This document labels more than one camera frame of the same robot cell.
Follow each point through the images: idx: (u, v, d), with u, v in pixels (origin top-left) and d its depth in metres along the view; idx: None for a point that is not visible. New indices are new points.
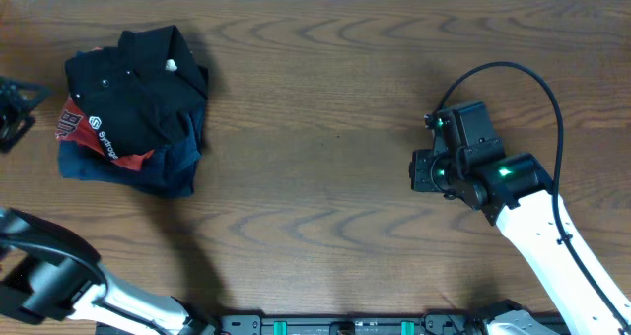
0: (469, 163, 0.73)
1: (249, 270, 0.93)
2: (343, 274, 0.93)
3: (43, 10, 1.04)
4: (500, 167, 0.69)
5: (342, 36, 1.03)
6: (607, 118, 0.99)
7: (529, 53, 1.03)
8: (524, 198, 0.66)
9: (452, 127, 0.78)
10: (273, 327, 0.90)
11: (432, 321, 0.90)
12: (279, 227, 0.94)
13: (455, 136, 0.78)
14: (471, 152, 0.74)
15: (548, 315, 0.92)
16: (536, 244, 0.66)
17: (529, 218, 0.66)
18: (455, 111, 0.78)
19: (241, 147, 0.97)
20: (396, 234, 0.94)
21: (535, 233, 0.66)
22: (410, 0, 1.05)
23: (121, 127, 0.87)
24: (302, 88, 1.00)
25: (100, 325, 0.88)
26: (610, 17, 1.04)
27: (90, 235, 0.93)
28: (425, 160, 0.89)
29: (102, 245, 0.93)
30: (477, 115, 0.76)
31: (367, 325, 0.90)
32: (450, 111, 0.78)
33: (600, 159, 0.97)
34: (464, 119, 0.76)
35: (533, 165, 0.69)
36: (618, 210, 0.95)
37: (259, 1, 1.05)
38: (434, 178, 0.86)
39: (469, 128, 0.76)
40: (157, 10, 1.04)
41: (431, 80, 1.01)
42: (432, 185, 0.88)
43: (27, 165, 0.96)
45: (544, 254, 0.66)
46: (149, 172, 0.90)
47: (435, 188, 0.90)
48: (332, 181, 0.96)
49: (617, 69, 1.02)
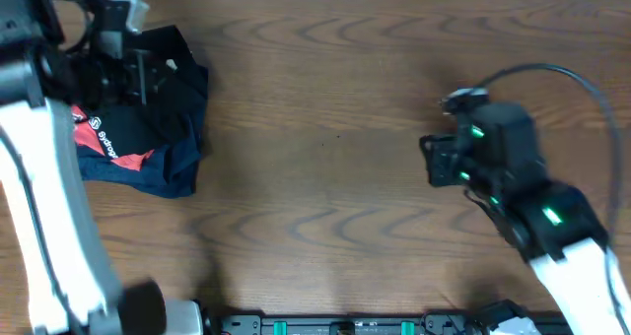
0: (510, 193, 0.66)
1: (249, 270, 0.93)
2: (343, 274, 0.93)
3: None
4: (547, 207, 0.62)
5: (342, 36, 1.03)
6: (608, 117, 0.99)
7: (529, 52, 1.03)
8: (570, 251, 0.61)
9: (490, 137, 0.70)
10: (273, 326, 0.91)
11: (432, 321, 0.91)
12: (279, 227, 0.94)
13: (493, 151, 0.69)
14: (513, 180, 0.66)
15: (549, 315, 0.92)
16: (584, 304, 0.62)
17: (581, 283, 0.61)
18: (496, 123, 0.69)
19: (241, 147, 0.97)
20: (396, 234, 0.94)
21: (584, 297, 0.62)
22: None
23: (122, 126, 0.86)
24: (302, 88, 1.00)
25: None
26: (612, 16, 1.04)
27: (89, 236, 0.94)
28: (445, 155, 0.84)
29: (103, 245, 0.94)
30: (522, 130, 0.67)
31: (367, 325, 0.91)
32: (492, 123, 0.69)
33: (601, 159, 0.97)
34: (509, 134, 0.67)
35: (583, 205, 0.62)
36: (619, 211, 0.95)
37: (260, 1, 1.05)
38: (454, 178, 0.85)
39: (513, 143, 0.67)
40: (156, 10, 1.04)
41: (432, 80, 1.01)
42: (452, 181, 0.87)
43: None
45: (590, 314, 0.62)
46: (149, 171, 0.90)
47: (453, 183, 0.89)
48: (332, 181, 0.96)
49: (618, 69, 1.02)
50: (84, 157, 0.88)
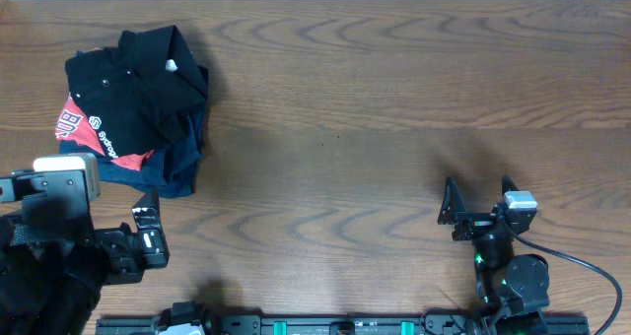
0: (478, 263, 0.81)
1: (249, 270, 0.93)
2: (343, 274, 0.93)
3: (43, 10, 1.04)
4: (486, 296, 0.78)
5: (342, 36, 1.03)
6: (608, 118, 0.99)
7: (529, 52, 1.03)
8: None
9: (499, 248, 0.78)
10: (273, 326, 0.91)
11: (432, 321, 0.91)
12: (279, 227, 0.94)
13: (496, 254, 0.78)
14: (524, 289, 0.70)
15: (553, 314, 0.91)
16: None
17: None
18: (523, 256, 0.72)
19: (241, 147, 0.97)
20: (396, 234, 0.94)
21: None
22: None
23: (121, 126, 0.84)
24: (302, 88, 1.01)
25: (100, 325, 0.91)
26: (610, 17, 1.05)
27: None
28: (472, 231, 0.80)
29: None
30: (521, 270, 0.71)
31: (367, 325, 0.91)
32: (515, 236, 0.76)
33: (604, 160, 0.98)
34: (494, 261, 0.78)
35: (526, 300, 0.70)
36: (622, 211, 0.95)
37: (260, 1, 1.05)
38: (461, 238, 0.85)
39: (498, 251, 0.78)
40: (157, 10, 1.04)
41: (432, 80, 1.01)
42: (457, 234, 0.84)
43: (27, 166, 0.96)
45: None
46: (149, 172, 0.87)
47: (468, 237, 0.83)
48: (331, 181, 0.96)
49: (619, 70, 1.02)
50: None
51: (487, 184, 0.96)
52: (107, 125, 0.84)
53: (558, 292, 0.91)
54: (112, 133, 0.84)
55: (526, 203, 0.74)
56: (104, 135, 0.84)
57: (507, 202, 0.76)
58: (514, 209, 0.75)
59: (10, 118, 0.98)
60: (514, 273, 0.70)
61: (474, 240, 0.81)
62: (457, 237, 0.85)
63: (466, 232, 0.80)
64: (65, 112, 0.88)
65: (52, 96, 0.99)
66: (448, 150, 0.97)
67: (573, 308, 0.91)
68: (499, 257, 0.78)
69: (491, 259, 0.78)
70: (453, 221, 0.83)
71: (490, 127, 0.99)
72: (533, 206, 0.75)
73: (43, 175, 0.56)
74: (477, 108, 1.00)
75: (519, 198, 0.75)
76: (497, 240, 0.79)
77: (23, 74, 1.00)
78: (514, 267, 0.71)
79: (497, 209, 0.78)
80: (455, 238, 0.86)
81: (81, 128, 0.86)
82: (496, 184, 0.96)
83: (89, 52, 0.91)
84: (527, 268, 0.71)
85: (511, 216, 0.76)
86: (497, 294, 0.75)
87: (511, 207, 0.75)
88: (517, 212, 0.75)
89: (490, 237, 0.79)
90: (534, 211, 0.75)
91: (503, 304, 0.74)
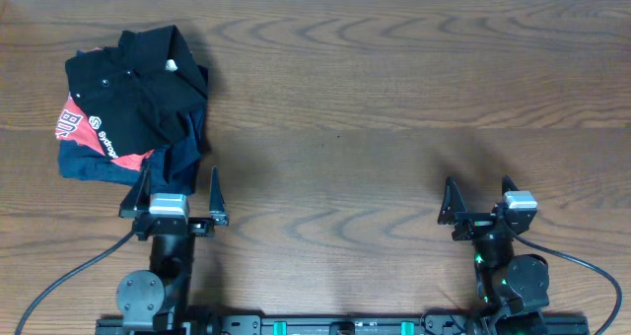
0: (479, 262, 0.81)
1: (249, 270, 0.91)
2: (343, 274, 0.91)
3: (45, 11, 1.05)
4: (486, 296, 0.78)
5: (343, 36, 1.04)
6: (607, 118, 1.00)
7: (528, 52, 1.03)
8: None
9: (500, 248, 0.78)
10: (273, 326, 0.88)
11: (432, 321, 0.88)
12: (279, 227, 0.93)
13: (496, 255, 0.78)
14: (525, 289, 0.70)
15: (555, 315, 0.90)
16: None
17: None
18: (523, 257, 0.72)
19: (242, 147, 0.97)
20: (396, 234, 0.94)
21: None
22: (410, 0, 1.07)
23: (122, 126, 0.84)
24: (302, 88, 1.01)
25: (100, 325, 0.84)
26: (606, 20, 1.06)
27: (83, 234, 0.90)
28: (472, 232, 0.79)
29: (94, 243, 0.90)
30: (521, 271, 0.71)
31: (367, 325, 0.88)
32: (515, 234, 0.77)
33: (604, 160, 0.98)
34: (494, 261, 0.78)
35: (527, 300, 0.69)
36: (624, 211, 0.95)
37: (261, 2, 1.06)
38: (461, 238, 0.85)
39: (499, 251, 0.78)
40: (157, 10, 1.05)
41: (432, 79, 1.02)
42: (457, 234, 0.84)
43: (23, 164, 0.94)
45: None
46: None
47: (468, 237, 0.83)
48: (331, 181, 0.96)
49: (615, 71, 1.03)
50: (84, 158, 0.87)
51: (488, 182, 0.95)
52: (107, 126, 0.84)
53: (558, 292, 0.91)
54: (112, 134, 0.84)
55: (526, 203, 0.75)
56: (103, 135, 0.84)
57: (507, 203, 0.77)
58: (514, 209, 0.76)
59: (7, 115, 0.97)
60: (514, 273, 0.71)
61: (475, 239, 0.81)
62: (458, 238, 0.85)
63: (466, 232, 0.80)
64: (65, 112, 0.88)
65: (51, 95, 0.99)
66: (447, 149, 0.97)
67: (573, 308, 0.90)
68: (500, 257, 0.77)
69: (491, 259, 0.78)
70: (453, 221, 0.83)
71: (490, 127, 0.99)
72: (533, 206, 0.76)
73: (161, 214, 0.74)
74: (477, 107, 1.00)
75: (519, 198, 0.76)
76: (497, 240, 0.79)
77: (22, 73, 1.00)
78: (514, 268, 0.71)
79: (498, 209, 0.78)
80: (455, 238, 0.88)
81: (81, 127, 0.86)
82: (496, 184, 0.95)
83: (89, 53, 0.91)
84: (527, 268, 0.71)
85: (510, 217, 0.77)
86: (497, 294, 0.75)
87: (511, 207, 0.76)
88: (517, 213, 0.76)
89: (490, 237, 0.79)
90: (535, 212, 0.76)
91: (503, 304, 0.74)
